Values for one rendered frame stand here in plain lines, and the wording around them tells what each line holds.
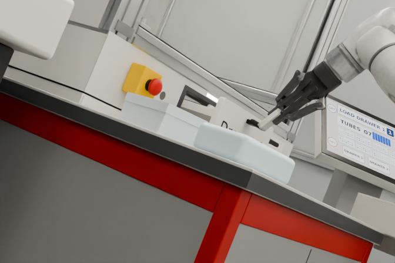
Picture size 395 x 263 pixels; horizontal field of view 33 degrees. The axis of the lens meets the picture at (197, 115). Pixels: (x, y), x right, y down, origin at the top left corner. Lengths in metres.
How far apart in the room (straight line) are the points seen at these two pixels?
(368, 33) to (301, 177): 1.91
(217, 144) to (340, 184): 1.61
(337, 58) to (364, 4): 2.02
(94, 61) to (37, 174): 0.41
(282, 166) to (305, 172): 2.44
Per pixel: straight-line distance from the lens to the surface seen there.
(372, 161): 2.47
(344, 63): 1.64
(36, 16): 1.00
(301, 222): 1.08
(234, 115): 1.68
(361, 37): 1.64
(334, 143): 2.41
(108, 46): 1.47
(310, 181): 3.43
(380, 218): 1.60
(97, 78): 1.46
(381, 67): 1.58
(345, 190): 2.52
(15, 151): 1.18
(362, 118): 2.59
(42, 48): 1.02
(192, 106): 1.69
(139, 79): 1.50
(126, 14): 1.49
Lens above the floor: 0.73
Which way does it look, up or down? 5 degrees up
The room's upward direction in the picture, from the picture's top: 22 degrees clockwise
